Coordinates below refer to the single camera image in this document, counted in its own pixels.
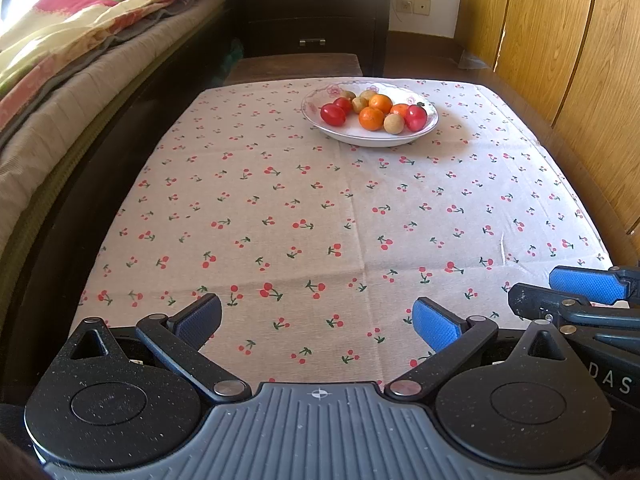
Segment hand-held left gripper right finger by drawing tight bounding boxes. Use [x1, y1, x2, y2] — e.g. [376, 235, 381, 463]
[384, 296, 571, 402]

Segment wooden wardrobe doors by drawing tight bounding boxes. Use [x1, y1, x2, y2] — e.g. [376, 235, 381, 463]
[452, 0, 640, 266]

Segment dark wooden bed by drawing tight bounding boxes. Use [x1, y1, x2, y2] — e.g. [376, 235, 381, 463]
[0, 0, 246, 406]

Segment white floral plate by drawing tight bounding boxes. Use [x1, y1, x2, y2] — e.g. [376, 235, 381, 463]
[301, 82, 440, 148]

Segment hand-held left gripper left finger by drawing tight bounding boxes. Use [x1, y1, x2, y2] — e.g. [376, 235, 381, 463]
[65, 292, 252, 404]

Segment floral quilt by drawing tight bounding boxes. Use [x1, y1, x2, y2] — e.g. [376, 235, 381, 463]
[0, 0, 226, 131]

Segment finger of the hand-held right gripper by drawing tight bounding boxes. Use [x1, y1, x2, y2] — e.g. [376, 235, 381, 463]
[549, 265, 640, 307]
[508, 282, 640, 333]

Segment bed with floral quilt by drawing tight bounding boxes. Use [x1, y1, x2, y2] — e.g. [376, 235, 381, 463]
[0, 0, 228, 261]

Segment dark wooden nightstand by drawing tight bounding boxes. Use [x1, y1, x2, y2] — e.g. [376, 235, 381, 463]
[227, 0, 393, 78]

